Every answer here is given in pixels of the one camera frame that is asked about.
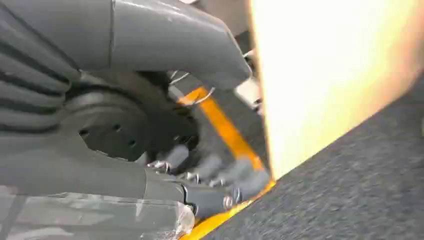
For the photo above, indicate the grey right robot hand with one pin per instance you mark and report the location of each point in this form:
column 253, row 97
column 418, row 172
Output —
column 165, row 36

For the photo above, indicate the small white metal part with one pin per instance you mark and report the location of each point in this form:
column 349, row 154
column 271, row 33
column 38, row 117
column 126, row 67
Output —
column 248, row 91

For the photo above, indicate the ribbed grey right arm sleeve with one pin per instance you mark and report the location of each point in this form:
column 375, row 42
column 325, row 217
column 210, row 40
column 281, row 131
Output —
column 30, row 89

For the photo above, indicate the bright pale flat panel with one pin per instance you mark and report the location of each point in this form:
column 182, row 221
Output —
column 324, row 76

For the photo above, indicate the grey plastic-wrapped block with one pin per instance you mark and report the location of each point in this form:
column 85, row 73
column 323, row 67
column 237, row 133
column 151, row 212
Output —
column 92, row 218

